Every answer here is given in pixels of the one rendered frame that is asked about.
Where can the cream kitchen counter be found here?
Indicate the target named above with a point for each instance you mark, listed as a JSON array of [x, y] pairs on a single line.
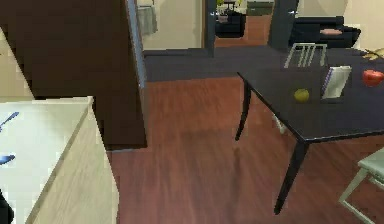
[[50, 160]]

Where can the blue spatula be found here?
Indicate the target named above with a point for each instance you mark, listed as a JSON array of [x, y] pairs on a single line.
[[6, 158]]

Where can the black round object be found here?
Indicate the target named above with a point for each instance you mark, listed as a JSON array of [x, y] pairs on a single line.
[[4, 208]]

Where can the pink cushion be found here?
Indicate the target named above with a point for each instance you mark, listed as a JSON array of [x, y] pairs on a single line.
[[331, 32]]

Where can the green house plant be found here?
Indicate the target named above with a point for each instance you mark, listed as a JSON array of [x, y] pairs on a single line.
[[220, 3]]

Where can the grey hanging towel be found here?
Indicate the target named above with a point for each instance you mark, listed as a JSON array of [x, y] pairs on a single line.
[[147, 19]]

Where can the black sofa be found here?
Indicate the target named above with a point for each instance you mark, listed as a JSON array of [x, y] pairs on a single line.
[[325, 31]]

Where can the dark brown cabinet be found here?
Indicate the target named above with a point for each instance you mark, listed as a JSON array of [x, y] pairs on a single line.
[[80, 60]]

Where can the red tomato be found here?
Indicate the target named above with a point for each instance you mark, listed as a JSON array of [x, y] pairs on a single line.
[[372, 77]]

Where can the white book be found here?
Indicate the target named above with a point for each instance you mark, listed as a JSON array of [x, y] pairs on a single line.
[[336, 82]]

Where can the pale green chair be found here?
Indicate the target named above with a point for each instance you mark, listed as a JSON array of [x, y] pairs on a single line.
[[370, 176]]

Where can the white slatted chair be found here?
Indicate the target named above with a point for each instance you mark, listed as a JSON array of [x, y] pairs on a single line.
[[305, 55]]

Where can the yellow-green apple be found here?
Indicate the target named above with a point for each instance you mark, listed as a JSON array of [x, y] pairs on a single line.
[[301, 95]]

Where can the black low cabinet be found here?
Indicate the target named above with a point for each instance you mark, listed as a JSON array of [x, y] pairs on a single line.
[[230, 26]]

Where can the black dining table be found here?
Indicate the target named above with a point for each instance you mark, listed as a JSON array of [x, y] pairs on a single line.
[[320, 110]]

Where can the blue spoon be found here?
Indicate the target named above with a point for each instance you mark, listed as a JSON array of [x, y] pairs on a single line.
[[9, 119]]

